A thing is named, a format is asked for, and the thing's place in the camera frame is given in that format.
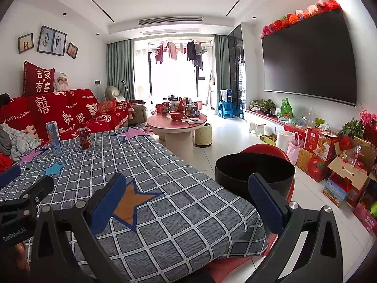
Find grey curtain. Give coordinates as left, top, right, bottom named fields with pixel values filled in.
left=106, top=40, right=135, bottom=101
left=213, top=34, right=230, bottom=105

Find green potted plant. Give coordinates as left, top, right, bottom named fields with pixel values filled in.
left=256, top=99, right=276, bottom=114

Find colourful flat box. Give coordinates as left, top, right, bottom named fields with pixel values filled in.
left=322, top=178, right=348, bottom=208

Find air conditioner vent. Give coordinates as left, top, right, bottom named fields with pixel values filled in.
left=138, top=16, right=204, bottom=26

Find clear plastic bag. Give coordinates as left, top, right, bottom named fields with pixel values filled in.
left=300, top=108, right=317, bottom=127

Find large black television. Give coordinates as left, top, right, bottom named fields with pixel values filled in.
left=262, top=8, right=357, bottom=107

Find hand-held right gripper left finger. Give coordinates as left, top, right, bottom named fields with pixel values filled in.
left=29, top=172, right=130, bottom=283

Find blue plastic stools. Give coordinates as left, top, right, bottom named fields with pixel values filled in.
left=218, top=100, right=245, bottom=119

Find sofa with red printed cover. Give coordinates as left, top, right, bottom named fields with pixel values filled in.
left=0, top=88, right=133, bottom=166

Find small white stool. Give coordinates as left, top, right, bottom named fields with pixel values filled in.
left=248, top=121, right=267, bottom=137

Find double photo frame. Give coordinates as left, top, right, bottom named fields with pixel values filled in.
left=37, top=25, right=67, bottom=56

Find pink gift bag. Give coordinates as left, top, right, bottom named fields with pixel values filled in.
left=286, top=134, right=304, bottom=166

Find open cardboard box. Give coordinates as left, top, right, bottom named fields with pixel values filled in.
left=328, top=137, right=377, bottom=210

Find red waffle gift box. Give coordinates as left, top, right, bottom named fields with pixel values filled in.
left=303, top=128, right=339, bottom=161

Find tall blue drink can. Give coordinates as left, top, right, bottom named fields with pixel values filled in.
left=45, top=121, right=63, bottom=156

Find cartoon doll cushion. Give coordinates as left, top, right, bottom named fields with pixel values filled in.
left=54, top=72, right=70, bottom=92

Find white red tv console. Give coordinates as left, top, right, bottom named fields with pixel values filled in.
left=245, top=109, right=310, bottom=136

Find leafy green plant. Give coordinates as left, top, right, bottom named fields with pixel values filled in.
left=339, top=118, right=366, bottom=139

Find red cushion with white print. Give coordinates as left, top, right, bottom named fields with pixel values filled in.
left=23, top=61, right=55, bottom=96

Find black glass cabinet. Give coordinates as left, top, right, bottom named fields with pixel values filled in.
left=228, top=24, right=246, bottom=121

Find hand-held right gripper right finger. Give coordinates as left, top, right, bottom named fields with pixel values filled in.
left=247, top=172, right=344, bottom=283

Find person's left hand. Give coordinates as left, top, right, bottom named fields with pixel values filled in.
left=4, top=240, right=30, bottom=272

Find row of hanging laundry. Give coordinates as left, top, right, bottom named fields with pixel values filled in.
left=149, top=39, right=214, bottom=70

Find row of paper lanterns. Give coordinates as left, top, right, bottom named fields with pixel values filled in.
left=261, top=0, right=340, bottom=38

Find small red embroidered cushion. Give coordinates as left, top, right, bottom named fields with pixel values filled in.
left=97, top=99, right=118, bottom=114

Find small beige bin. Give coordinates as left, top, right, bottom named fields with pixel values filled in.
left=195, top=123, right=213, bottom=146

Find red apple print box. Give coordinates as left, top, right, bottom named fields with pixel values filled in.
left=296, top=147, right=333, bottom=183

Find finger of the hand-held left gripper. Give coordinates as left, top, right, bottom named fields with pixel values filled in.
left=0, top=176, right=55, bottom=213
left=0, top=165, right=22, bottom=188

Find grey garment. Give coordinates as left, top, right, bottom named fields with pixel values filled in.
left=0, top=123, right=18, bottom=157

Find cluster of snack packages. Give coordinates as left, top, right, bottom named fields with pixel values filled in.
left=155, top=96, right=202, bottom=117

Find red drink can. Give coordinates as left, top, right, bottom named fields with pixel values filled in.
left=78, top=127, right=92, bottom=150

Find black round bin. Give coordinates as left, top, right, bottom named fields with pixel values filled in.
left=215, top=153, right=296, bottom=201

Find round pink coffee table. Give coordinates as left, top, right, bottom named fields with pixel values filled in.
left=146, top=112, right=208, bottom=164

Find small sunset picture frame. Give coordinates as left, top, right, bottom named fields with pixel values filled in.
left=18, top=33, right=34, bottom=54

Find small red picture frame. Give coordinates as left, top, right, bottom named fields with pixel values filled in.
left=66, top=42, right=79, bottom=59

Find green gift bag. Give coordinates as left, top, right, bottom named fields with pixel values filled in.
left=279, top=98, right=293, bottom=118

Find pink flowers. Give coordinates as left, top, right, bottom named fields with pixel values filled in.
left=359, top=109, right=377, bottom=146

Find grey checked star tablecloth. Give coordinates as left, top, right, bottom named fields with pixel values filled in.
left=0, top=127, right=268, bottom=283

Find beige armchair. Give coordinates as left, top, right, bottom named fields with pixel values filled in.
left=104, top=86, right=148, bottom=124

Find white bucket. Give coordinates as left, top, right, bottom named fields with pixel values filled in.
left=275, top=130, right=296, bottom=154

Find red printed box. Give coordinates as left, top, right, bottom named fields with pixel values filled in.
left=353, top=202, right=377, bottom=236

